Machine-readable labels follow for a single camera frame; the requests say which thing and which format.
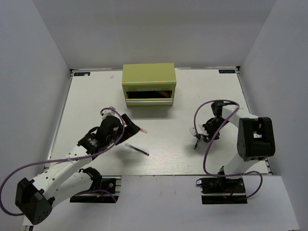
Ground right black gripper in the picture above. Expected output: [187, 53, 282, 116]
[201, 117, 230, 142]

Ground green pen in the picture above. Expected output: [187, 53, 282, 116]
[193, 137, 200, 150]

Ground purple pen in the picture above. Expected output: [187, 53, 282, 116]
[125, 143, 150, 156]

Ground red pen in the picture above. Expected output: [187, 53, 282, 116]
[140, 128, 148, 134]

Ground orange grey glue stick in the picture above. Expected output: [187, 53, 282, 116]
[161, 91, 170, 98]

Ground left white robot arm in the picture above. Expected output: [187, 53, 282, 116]
[15, 112, 140, 225]

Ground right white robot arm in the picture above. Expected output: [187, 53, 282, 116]
[191, 100, 276, 192]

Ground green metal drawer cabinet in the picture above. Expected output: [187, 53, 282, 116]
[122, 63, 177, 107]

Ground right blue label sticker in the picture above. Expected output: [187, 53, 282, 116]
[218, 69, 236, 74]

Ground blue label sticker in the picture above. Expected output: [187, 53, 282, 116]
[74, 72, 90, 77]
[218, 69, 236, 74]

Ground left blue label sticker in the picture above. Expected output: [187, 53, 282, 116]
[74, 72, 90, 77]

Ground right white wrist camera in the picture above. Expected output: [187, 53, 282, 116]
[189, 124, 207, 137]

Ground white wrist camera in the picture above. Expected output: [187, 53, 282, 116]
[100, 106, 116, 120]
[189, 124, 207, 137]

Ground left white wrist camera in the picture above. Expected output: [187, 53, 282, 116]
[100, 106, 116, 120]

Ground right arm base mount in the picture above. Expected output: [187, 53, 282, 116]
[196, 178, 247, 205]

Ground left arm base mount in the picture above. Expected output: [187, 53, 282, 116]
[70, 177, 121, 204]

